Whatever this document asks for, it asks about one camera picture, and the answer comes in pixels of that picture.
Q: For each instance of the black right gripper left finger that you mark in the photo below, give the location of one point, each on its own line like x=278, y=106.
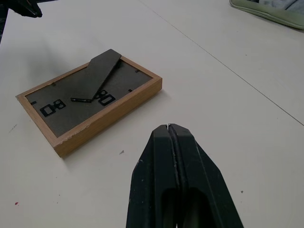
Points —
x=152, y=175

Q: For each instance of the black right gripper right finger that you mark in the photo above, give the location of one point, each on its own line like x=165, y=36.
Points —
x=202, y=175

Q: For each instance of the wooden picture frame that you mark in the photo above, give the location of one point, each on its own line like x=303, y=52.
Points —
x=92, y=104

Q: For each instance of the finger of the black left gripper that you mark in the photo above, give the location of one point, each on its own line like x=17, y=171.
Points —
x=28, y=8

